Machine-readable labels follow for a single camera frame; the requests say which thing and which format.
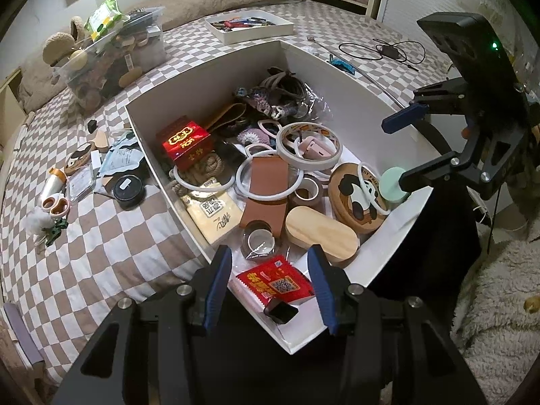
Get brown leather case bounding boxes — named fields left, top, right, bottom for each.
left=240, top=156, right=292, bottom=237

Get oval wooden brush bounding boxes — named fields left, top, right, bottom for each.
left=118, top=67, right=142, bottom=89

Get small pink device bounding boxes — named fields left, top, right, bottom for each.
left=295, top=134, right=334, bottom=162

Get clear plastic storage bin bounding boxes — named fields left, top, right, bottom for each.
left=51, top=6, right=167, bottom=114

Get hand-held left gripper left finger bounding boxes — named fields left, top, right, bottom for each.
left=51, top=245, right=234, bottom=405

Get mint green round pad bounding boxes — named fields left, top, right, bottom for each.
left=378, top=166, right=412, bottom=203

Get green snack packet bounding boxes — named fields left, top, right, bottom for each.
left=83, top=0, right=129, bottom=43

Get black cable with adapter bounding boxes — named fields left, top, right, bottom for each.
left=339, top=39, right=427, bottom=72

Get wrapped brown tape roll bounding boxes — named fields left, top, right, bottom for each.
left=241, top=219, right=280, bottom=260

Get purple cloth strip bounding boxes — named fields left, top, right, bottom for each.
left=2, top=301, right=45, bottom=372

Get light wooden oval box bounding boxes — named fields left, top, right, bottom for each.
left=285, top=206, right=360, bottom=267

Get clear thread spool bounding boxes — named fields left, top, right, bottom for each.
left=41, top=168, right=68, bottom=200

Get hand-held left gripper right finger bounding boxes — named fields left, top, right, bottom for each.
left=306, top=245, right=487, bottom=405

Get white plastic ring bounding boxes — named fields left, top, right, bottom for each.
left=234, top=152, right=303, bottom=200
left=172, top=164, right=235, bottom=198

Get green plastic clip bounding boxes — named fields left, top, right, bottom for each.
left=42, top=218, right=69, bottom=246

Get white shallow tray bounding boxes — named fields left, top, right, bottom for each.
left=205, top=8, right=295, bottom=45

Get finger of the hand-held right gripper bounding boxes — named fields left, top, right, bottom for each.
left=381, top=78, right=470, bottom=134
left=398, top=151, right=493, bottom=193

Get brown leather straps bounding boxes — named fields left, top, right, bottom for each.
left=257, top=65, right=311, bottom=102

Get beige rope coil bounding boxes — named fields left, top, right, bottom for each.
left=169, top=154, right=224, bottom=186

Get clear plastic case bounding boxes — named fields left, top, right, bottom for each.
left=65, top=164, right=96, bottom=203

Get small wooden panda disc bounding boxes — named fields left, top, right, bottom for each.
left=64, top=142, right=94, bottom=177

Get pink crochet round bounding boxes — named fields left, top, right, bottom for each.
left=236, top=126, right=264, bottom=146

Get white fluff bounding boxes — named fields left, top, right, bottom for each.
left=23, top=209, right=53, bottom=237

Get pink scissors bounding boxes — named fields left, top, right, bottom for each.
left=244, top=118, right=285, bottom=159

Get multicolour crochet piece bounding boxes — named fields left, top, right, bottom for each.
left=234, top=85, right=304, bottom=121

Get white fluffy rug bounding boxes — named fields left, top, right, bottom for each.
left=451, top=236, right=540, bottom=405

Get red box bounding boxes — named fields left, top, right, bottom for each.
left=155, top=115, right=212, bottom=170

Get metal telescopic back scratcher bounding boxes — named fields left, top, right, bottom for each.
left=304, top=37, right=408, bottom=108

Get large wooden panda box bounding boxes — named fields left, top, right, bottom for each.
left=328, top=162, right=391, bottom=233

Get wooden headboard shelf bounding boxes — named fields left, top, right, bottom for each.
left=0, top=67, right=36, bottom=165

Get clear plastic wrap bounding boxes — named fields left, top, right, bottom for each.
left=295, top=80, right=334, bottom=114

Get red snack packet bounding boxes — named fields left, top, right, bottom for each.
left=235, top=255, right=315, bottom=308

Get brown leather oval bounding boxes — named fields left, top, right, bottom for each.
left=205, top=102, right=247, bottom=133

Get orange white scissors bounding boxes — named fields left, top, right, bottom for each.
left=41, top=194, right=72, bottom=219

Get small black box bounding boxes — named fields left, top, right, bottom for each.
left=263, top=297, right=298, bottom=325

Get assorted pens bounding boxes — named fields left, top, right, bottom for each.
left=211, top=16, right=277, bottom=32

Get yellow packet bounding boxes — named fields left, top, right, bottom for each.
left=179, top=179, right=245, bottom=245

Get white cardboard box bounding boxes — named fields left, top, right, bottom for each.
left=124, top=39, right=437, bottom=355

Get black round case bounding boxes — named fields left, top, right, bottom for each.
left=211, top=139, right=245, bottom=169

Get black round tin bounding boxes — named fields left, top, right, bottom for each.
left=113, top=173, right=147, bottom=211

